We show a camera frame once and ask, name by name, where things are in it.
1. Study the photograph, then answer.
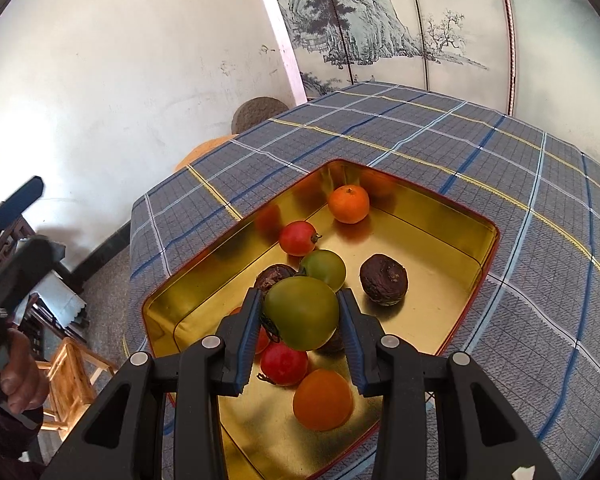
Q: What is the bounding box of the green tomato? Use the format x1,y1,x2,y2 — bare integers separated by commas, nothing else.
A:
299,249,347,292

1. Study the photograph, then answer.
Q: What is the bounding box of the person's left hand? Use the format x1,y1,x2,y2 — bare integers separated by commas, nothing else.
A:
0,328,50,414

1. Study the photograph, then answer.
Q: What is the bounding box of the small red-orange tomato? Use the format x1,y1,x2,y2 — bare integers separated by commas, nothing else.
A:
278,220,322,257

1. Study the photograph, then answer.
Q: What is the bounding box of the small tangerine in tin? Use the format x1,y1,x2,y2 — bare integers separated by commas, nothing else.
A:
328,184,370,224

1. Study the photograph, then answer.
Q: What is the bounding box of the large yellow-green fruit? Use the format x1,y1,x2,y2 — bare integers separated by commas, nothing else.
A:
261,276,339,351

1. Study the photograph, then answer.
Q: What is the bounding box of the plaid grey blue tablecloth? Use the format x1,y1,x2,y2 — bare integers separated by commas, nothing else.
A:
122,82,600,479

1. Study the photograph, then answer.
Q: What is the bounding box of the dark wrinkled passion fruit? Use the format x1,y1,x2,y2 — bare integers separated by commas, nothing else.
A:
253,263,297,296

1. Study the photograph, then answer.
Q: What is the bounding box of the painted landscape folding screen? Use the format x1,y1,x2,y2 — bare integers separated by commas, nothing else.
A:
263,0,600,162

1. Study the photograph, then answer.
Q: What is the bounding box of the orange round stool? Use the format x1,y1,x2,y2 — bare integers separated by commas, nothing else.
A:
173,134,234,174

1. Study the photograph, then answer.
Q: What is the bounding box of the red gold toffee tin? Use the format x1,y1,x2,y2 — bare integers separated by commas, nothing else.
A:
140,157,502,480

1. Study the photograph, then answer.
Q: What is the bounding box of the round stone millstone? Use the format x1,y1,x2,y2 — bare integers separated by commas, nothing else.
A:
230,96,289,134

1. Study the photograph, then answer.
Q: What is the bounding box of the wooden stool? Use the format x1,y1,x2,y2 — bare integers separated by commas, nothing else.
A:
36,337,118,441

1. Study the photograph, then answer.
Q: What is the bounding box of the large red tomato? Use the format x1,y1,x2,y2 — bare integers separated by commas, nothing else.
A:
257,342,309,387

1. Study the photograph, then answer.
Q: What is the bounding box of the large orange tangerine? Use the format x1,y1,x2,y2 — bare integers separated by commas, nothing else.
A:
292,368,354,431

